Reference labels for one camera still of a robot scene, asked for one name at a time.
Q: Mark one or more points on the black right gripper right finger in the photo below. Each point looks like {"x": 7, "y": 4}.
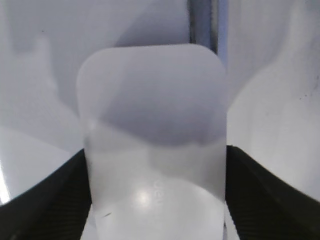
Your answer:
{"x": 262, "y": 206}

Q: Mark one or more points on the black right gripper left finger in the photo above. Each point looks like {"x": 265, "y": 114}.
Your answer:
{"x": 56, "y": 208}

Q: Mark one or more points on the white board eraser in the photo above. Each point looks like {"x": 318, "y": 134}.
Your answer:
{"x": 154, "y": 123}

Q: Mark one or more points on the white board with grey frame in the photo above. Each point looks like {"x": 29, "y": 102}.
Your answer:
{"x": 270, "y": 50}

